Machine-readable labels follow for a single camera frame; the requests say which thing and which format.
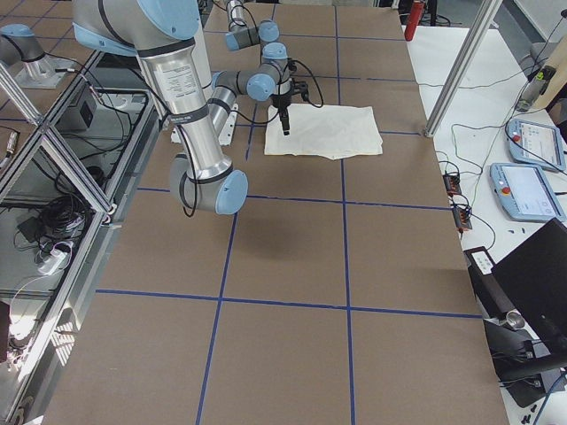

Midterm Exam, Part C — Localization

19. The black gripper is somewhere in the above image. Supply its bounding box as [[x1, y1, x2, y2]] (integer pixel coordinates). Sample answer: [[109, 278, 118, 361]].
[[270, 90, 293, 135]]

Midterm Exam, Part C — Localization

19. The cream long sleeve cat shirt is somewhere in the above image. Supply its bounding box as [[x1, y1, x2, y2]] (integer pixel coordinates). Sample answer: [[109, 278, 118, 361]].
[[264, 104, 383, 160]]

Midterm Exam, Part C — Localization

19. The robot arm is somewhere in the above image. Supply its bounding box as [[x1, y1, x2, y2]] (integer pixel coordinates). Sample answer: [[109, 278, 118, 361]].
[[73, 1, 293, 215], [224, 0, 280, 51]]

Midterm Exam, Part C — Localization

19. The blue tape line right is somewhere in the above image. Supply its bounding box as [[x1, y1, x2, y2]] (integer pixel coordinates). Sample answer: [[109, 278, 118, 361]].
[[333, 6, 357, 425]]

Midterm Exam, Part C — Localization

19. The blue tape line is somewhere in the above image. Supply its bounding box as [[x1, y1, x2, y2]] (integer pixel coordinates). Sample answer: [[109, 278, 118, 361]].
[[333, 6, 357, 425], [95, 289, 482, 320]]

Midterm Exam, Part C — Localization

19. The red fire extinguisher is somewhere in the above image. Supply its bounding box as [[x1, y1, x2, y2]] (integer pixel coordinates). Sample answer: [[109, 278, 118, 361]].
[[404, 0, 424, 42]]

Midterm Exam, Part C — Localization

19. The orange black usb hub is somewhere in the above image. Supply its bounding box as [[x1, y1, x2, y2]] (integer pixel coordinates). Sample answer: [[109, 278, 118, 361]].
[[443, 172, 472, 235]]

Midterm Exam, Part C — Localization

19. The teach pendant near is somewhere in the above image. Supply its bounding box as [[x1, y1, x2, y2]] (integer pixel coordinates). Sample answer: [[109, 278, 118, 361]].
[[489, 163, 566, 222]]

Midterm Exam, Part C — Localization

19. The teach pendant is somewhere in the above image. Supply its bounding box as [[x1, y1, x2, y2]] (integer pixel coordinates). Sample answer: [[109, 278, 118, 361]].
[[505, 119, 566, 172], [489, 163, 566, 222]]

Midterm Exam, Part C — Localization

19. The teach pendant far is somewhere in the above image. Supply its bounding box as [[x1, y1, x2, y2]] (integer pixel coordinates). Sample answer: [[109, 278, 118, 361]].
[[505, 119, 566, 172]]

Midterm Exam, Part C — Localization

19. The blue tape line near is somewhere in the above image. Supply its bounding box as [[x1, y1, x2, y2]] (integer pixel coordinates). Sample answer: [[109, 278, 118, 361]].
[[95, 289, 482, 320]]

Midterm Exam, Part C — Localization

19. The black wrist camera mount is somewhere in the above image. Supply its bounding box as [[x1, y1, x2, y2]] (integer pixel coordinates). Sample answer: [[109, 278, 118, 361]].
[[291, 80, 310, 103]]

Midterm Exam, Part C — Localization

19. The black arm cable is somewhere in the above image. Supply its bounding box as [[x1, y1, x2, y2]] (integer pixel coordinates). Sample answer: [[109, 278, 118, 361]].
[[287, 58, 325, 109]]

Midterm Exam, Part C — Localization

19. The aluminium frame upright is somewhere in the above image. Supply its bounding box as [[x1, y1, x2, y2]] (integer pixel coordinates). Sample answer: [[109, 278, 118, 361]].
[[423, 0, 503, 138]]

